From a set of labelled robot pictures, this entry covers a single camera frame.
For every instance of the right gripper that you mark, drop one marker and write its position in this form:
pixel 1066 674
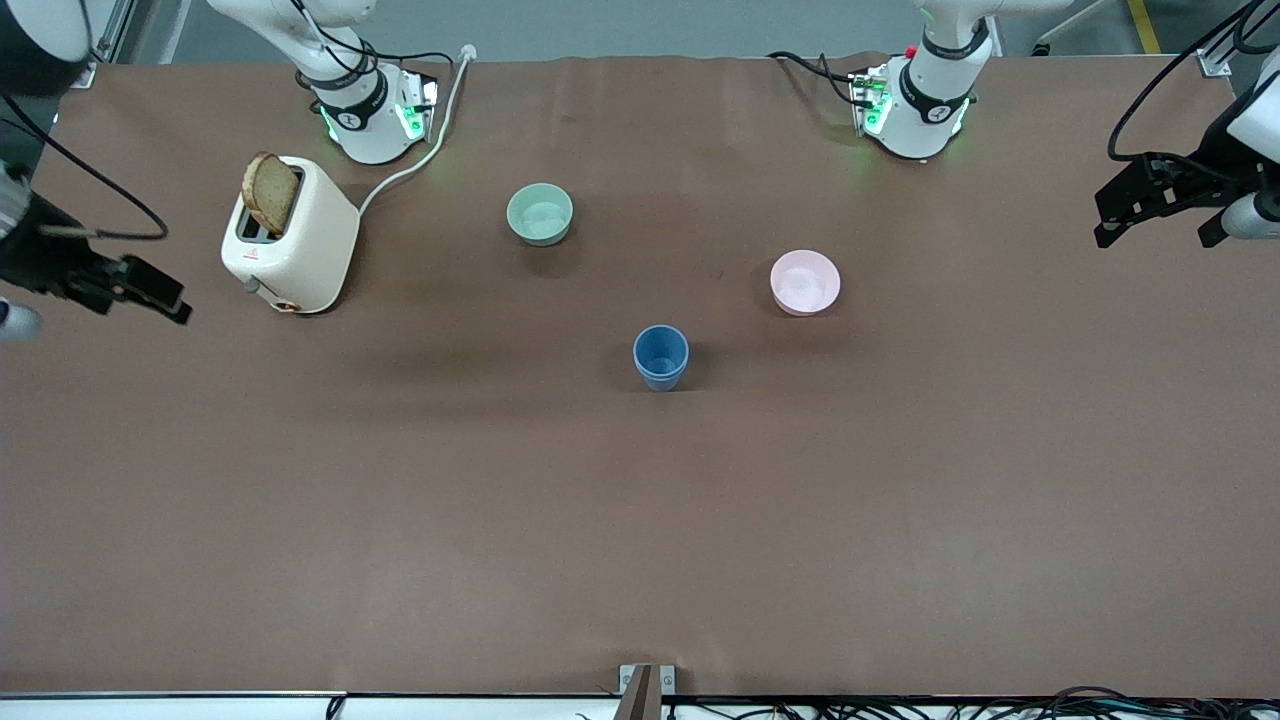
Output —
pixel 40 260

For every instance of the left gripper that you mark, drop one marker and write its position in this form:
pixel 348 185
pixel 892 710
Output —
pixel 1203 170

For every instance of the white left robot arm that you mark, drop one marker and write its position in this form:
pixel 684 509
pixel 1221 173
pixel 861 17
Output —
pixel 925 110

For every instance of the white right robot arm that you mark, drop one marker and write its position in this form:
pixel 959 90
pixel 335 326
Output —
pixel 360 110

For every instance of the brown bread slice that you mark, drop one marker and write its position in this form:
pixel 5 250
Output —
pixel 271 194

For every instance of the cream white toaster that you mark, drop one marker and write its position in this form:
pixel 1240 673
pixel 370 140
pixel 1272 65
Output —
pixel 305 250

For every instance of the pink bowl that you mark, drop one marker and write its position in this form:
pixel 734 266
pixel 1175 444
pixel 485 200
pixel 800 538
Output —
pixel 805 282

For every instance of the mint green bowl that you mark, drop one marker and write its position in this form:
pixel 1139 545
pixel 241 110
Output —
pixel 539 213

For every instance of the brown table cover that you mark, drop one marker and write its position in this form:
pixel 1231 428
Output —
pixel 600 520

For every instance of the small metal corner bracket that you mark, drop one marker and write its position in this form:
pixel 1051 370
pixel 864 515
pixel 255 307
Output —
pixel 1214 64

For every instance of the aluminium frame profile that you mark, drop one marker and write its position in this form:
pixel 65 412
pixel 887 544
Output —
pixel 110 30

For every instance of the metal table edge bracket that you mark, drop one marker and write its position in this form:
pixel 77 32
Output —
pixel 645 690

